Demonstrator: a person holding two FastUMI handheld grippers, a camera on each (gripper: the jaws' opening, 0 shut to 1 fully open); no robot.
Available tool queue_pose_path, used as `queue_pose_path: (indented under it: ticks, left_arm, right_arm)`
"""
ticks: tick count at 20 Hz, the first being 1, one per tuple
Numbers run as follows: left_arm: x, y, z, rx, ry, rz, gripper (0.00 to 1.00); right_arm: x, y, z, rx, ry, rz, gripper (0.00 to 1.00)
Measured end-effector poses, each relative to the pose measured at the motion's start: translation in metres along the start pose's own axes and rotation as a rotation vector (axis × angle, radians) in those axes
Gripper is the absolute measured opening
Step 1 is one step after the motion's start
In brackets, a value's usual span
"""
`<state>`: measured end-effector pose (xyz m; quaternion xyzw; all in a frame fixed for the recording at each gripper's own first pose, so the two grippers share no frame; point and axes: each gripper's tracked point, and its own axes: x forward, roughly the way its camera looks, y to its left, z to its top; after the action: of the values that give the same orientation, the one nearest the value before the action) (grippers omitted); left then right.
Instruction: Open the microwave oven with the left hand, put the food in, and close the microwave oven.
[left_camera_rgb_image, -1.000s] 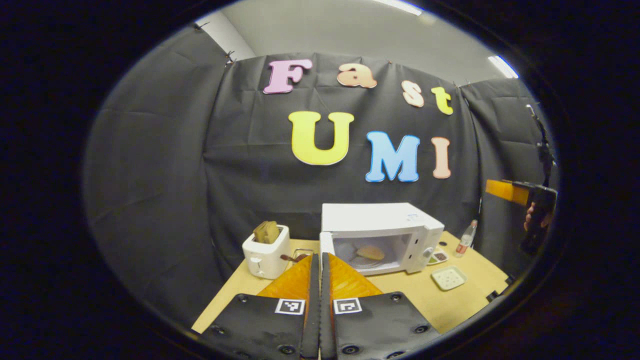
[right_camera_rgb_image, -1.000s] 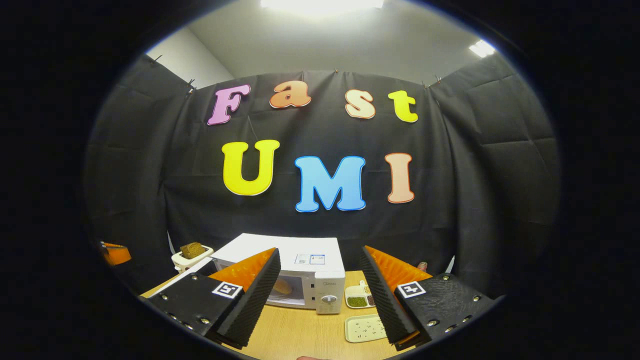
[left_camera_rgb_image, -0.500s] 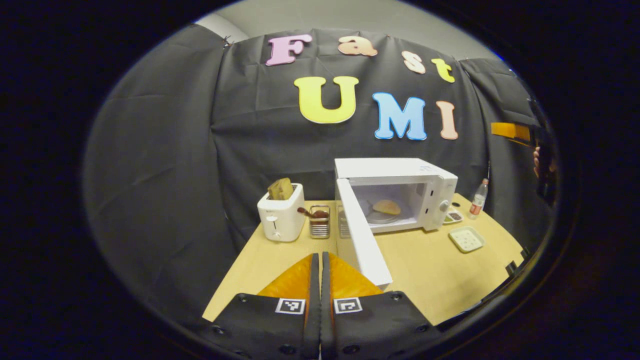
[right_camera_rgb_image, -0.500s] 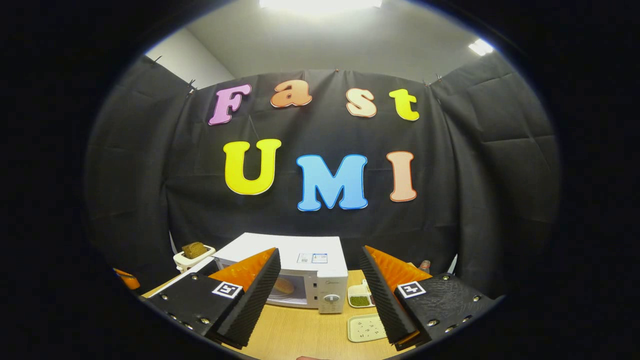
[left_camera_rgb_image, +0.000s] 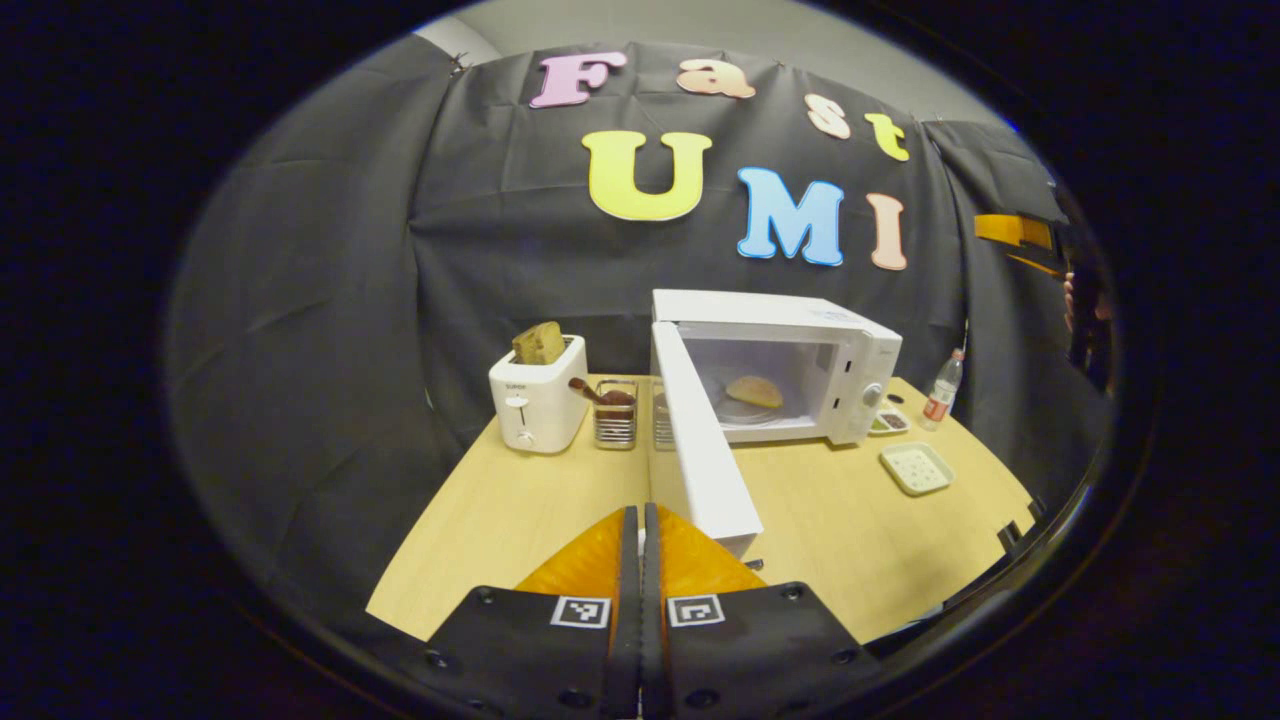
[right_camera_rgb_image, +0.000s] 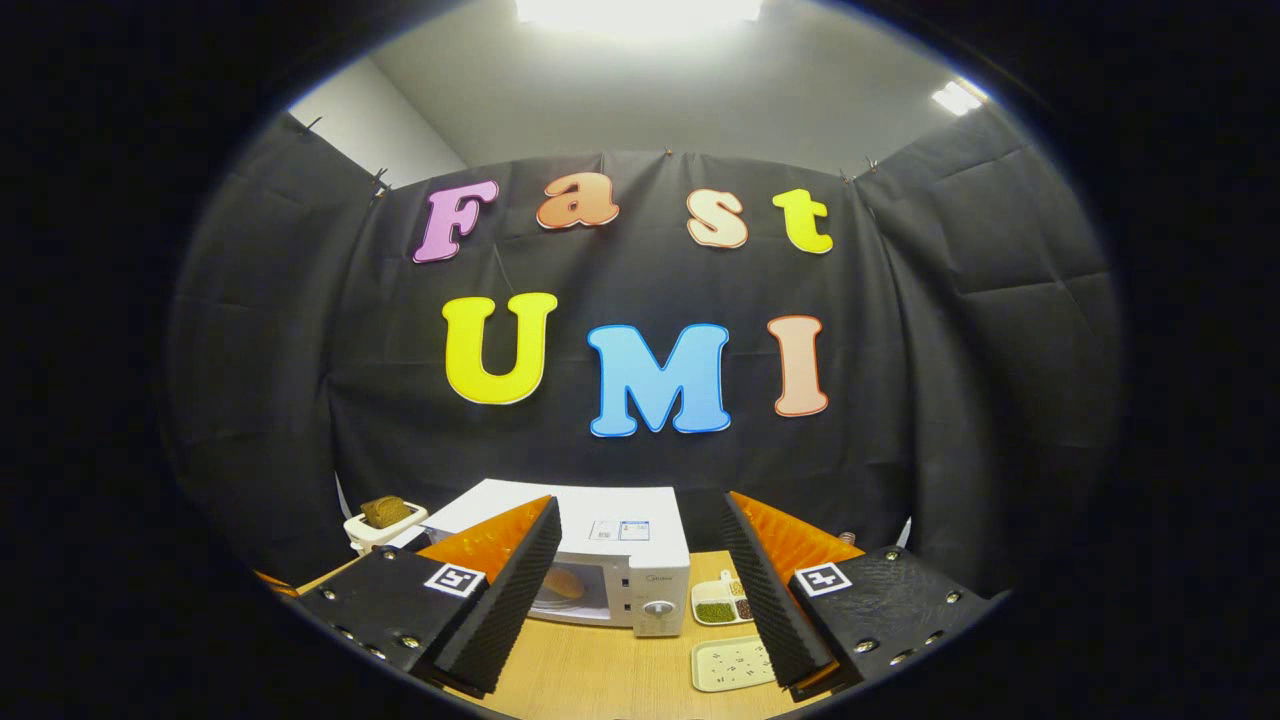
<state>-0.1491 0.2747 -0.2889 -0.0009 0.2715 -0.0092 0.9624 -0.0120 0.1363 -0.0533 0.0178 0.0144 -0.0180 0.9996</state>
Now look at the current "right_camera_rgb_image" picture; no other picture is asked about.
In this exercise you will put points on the white divided bean dish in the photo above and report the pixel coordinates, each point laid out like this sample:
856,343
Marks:
712,610

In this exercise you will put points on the brown bread slice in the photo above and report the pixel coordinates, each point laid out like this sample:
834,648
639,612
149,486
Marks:
386,512

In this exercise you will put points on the small ceiling light panel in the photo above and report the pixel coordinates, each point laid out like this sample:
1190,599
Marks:
956,97

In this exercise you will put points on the black backdrop cloth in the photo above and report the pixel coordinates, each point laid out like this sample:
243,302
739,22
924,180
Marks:
950,400

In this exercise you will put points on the white microwave oven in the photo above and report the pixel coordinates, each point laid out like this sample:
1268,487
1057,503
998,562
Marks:
620,510

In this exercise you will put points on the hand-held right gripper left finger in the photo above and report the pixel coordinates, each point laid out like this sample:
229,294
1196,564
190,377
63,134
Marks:
505,610

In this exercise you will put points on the round pinkish bun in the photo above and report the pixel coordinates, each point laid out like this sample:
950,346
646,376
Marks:
563,583

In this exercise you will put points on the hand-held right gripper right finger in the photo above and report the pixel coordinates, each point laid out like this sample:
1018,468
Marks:
770,610

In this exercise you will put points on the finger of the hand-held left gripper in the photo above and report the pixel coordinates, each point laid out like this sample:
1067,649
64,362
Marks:
280,583

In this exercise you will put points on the pale green speckled tray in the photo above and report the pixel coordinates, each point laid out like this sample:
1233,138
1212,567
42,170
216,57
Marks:
725,665

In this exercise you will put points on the white toaster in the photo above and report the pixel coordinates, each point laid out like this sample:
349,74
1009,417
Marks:
370,535

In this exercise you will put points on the large ceiling light panel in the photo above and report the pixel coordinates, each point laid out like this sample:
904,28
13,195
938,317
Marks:
640,10

